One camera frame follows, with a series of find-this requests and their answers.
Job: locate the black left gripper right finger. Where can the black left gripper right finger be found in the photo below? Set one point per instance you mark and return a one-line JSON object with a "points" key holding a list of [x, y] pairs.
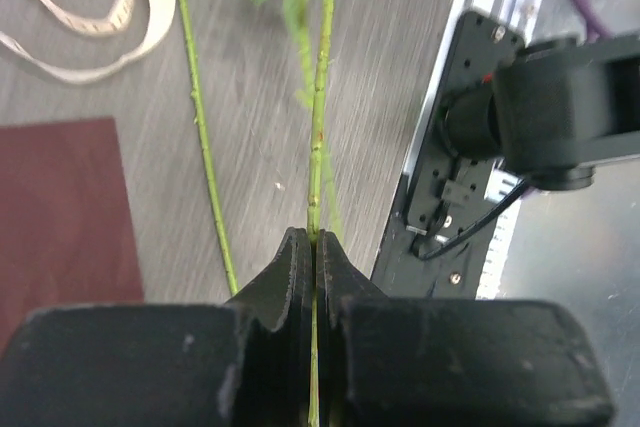
{"points": [[387, 361]]}

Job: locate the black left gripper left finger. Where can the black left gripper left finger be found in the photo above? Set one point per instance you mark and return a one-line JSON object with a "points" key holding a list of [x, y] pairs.
{"points": [[245, 362]]}

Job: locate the dark red wrapping paper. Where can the dark red wrapping paper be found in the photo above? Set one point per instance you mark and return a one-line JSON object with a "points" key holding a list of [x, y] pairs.
{"points": [[66, 229]]}

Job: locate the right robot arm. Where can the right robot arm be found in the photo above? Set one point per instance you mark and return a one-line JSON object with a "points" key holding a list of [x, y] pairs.
{"points": [[554, 111]]}

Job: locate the cream ribbon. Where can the cream ribbon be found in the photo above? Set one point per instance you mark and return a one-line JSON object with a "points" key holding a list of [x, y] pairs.
{"points": [[161, 15]]}

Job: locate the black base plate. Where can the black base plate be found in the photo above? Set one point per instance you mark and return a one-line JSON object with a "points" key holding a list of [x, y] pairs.
{"points": [[445, 194]]}

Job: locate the aluminium front rail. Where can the aluminium front rail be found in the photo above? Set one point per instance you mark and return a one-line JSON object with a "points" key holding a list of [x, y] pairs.
{"points": [[519, 16]]}

